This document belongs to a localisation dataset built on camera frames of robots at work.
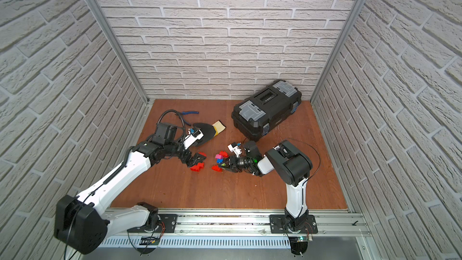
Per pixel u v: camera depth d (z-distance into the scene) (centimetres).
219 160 87
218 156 88
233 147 88
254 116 89
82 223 38
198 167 87
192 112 113
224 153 89
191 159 69
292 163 53
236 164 81
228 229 74
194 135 68
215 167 86
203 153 97
